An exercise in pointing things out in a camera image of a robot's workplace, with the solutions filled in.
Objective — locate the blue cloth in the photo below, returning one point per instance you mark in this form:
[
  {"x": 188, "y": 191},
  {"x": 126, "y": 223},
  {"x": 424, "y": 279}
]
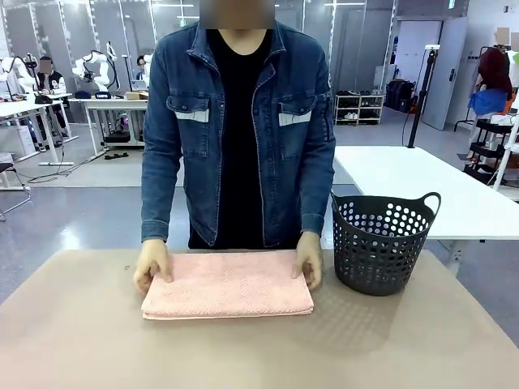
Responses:
[{"x": 484, "y": 101}]

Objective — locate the black metal chair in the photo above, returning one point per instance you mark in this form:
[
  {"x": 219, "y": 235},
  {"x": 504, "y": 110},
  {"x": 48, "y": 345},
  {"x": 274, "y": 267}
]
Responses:
[{"x": 8, "y": 168}]

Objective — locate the person's left hand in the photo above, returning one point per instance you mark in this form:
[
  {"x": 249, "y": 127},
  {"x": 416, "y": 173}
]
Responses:
[{"x": 310, "y": 253}]

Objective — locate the black unit under desk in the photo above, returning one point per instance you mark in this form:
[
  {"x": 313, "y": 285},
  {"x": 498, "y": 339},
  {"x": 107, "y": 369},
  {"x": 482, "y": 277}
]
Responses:
[{"x": 117, "y": 137}]

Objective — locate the pink terry towel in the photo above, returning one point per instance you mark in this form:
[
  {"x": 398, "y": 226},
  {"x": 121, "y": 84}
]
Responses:
[{"x": 227, "y": 287}]

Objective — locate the person's right hand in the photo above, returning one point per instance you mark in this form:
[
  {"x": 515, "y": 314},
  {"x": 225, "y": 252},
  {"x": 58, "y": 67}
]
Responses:
[{"x": 152, "y": 259}]

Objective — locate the dark blue cap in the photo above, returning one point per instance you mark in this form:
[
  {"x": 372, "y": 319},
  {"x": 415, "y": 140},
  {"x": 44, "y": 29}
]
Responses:
[{"x": 83, "y": 95}]

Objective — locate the large white table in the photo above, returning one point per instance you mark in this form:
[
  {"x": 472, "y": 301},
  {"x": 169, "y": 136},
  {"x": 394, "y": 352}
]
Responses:
[{"x": 446, "y": 182}]

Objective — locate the person's left forearm denim sleeve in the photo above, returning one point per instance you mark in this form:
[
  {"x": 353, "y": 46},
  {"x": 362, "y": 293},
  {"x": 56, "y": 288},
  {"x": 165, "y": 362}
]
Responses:
[{"x": 320, "y": 194}]

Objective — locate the dark grey perforated laundry basket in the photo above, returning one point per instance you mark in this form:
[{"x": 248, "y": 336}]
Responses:
[{"x": 365, "y": 275}]

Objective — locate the person in denim jacket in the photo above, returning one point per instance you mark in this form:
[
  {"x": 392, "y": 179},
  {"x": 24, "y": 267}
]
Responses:
[{"x": 239, "y": 121}]

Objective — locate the white shoe rack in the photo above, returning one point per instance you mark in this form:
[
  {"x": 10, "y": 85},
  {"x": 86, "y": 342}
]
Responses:
[{"x": 359, "y": 107}]

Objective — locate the white drawer cabinet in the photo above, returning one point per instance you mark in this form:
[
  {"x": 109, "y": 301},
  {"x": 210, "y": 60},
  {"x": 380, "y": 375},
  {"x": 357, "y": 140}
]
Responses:
[{"x": 22, "y": 139}]

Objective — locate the person's right forearm denim sleeve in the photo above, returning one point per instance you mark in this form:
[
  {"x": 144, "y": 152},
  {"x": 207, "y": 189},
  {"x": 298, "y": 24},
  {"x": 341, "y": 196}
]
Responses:
[{"x": 156, "y": 202}]

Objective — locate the tall black tripod stand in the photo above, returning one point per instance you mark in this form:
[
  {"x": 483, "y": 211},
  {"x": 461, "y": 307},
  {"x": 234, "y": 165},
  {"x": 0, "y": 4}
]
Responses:
[{"x": 421, "y": 101}]

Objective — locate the grey open door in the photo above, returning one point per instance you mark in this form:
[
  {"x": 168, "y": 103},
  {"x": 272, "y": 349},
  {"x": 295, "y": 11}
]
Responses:
[{"x": 444, "y": 73}]

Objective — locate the brown cardboard box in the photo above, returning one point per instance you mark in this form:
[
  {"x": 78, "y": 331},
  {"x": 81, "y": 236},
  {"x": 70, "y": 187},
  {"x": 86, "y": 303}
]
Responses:
[{"x": 137, "y": 96}]

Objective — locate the seated person black white jacket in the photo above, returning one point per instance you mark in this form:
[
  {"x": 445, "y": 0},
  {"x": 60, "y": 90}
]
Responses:
[{"x": 52, "y": 81}]

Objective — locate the black cap white print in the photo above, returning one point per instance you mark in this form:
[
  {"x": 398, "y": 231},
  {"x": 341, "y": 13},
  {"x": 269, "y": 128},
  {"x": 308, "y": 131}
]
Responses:
[{"x": 103, "y": 96}]

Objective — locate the white lab desk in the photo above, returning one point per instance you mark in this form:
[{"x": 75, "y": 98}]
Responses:
[
  {"x": 28, "y": 107},
  {"x": 117, "y": 103}
]

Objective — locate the black utility cart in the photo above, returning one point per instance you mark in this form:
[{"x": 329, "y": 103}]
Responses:
[{"x": 486, "y": 142}]

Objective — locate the black suitcase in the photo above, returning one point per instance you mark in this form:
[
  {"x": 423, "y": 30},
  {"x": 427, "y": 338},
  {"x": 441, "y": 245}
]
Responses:
[{"x": 399, "y": 95}]

